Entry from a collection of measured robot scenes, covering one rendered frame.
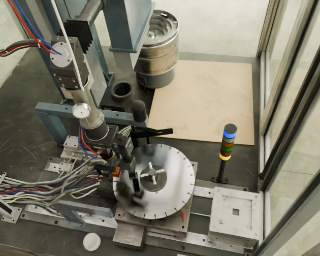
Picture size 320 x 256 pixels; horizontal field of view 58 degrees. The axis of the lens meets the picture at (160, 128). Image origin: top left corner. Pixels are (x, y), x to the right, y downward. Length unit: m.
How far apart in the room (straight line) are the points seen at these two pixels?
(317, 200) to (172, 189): 0.63
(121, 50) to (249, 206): 0.77
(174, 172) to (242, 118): 0.58
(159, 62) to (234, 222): 0.87
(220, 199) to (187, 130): 0.48
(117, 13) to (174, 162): 0.61
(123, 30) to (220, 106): 0.80
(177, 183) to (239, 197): 0.25
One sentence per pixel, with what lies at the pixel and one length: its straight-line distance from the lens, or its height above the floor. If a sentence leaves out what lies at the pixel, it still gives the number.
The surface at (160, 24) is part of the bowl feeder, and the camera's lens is 1.69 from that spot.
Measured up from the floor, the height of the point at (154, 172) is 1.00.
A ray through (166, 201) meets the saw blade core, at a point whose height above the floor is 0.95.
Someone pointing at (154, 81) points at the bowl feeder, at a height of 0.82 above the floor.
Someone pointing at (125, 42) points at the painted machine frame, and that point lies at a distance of 1.09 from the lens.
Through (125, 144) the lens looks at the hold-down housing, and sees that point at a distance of 0.92.
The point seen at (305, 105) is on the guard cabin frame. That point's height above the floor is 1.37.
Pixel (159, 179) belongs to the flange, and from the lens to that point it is 1.17.
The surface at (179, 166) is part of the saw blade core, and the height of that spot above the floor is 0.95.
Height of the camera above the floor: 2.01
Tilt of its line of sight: 54 degrees down
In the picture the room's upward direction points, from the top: 7 degrees counter-clockwise
